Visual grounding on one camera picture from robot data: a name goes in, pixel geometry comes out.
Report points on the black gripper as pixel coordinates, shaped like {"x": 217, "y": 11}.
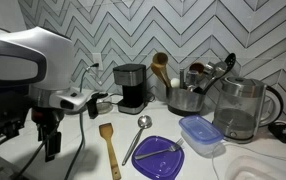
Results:
{"x": 48, "y": 120}

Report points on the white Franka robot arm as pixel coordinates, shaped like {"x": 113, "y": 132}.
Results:
{"x": 33, "y": 60}

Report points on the black silver coffee machine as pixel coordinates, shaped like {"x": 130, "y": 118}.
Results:
{"x": 133, "y": 90}

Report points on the short wooden spatula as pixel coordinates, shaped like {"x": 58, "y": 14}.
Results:
{"x": 106, "y": 130}

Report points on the steel ladle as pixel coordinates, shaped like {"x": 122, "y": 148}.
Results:
{"x": 144, "y": 121}

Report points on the purple square plate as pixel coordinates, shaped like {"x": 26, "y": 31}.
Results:
{"x": 159, "y": 165}

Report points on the steel fork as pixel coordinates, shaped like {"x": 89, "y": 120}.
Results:
{"x": 174, "y": 147}

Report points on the wooden turner in holder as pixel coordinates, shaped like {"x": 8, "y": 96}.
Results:
{"x": 157, "y": 70}

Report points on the wooden ladle round cup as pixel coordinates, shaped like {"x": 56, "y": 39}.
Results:
{"x": 159, "y": 58}

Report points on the white round ball utensil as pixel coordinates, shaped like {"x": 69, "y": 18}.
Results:
{"x": 175, "y": 82}

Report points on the steel utensil holder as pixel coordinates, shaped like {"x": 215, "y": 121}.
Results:
{"x": 183, "y": 98}

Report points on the steel rod utensil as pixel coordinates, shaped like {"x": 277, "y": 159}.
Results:
{"x": 182, "y": 78}

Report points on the plastic container blue lid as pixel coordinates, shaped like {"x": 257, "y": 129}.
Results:
{"x": 199, "y": 128}

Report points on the steel measuring cup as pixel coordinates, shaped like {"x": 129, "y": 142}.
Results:
{"x": 192, "y": 80}

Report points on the brown round spoon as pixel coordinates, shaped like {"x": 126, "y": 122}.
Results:
{"x": 197, "y": 67}

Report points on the steel serving spoon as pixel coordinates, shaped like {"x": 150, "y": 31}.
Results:
{"x": 219, "y": 69}

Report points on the glass electric kettle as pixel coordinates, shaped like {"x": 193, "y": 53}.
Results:
{"x": 239, "y": 110}

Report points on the black slotted spoon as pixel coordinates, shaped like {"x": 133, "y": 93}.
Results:
{"x": 230, "y": 61}

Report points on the clear white plastic tub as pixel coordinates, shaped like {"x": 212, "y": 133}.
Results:
{"x": 249, "y": 170}

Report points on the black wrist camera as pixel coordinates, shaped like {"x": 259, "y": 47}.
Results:
{"x": 9, "y": 113}

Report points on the white wall outlet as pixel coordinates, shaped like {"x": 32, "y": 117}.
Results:
{"x": 97, "y": 58}

